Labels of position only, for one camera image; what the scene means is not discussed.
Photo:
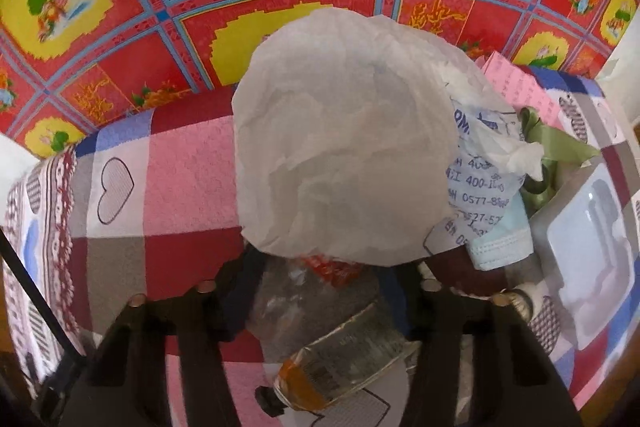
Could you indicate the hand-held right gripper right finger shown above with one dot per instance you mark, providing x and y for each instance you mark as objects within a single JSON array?
[{"x": 407, "y": 307}]

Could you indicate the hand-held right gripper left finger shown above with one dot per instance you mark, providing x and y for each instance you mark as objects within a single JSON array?
[{"x": 240, "y": 297}]

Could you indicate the clear plastic bottle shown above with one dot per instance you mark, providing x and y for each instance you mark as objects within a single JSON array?
[{"x": 345, "y": 352}]

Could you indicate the white plastic tray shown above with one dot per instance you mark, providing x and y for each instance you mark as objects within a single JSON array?
[{"x": 590, "y": 252}]

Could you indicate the light blue face mask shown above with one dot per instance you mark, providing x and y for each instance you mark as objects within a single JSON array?
[{"x": 500, "y": 247}]

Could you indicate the checkered heart tablecloth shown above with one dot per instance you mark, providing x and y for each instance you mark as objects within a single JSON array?
[{"x": 165, "y": 187}]

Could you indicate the white bag with blue print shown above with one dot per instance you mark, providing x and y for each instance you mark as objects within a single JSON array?
[{"x": 475, "y": 187}]

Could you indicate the white tissue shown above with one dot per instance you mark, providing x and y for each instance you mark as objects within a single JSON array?
[{"x": 510, "y": 152}]

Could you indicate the white plastic bag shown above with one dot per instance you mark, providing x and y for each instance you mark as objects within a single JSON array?
[{"x": 345, "y": 132}]

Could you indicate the green ribbon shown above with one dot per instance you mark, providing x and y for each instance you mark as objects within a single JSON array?
[{"x": 550, "y": 142}]

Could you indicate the pink paper sheet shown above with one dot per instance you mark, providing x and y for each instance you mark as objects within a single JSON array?
[{"x": 520, "y": 87}]

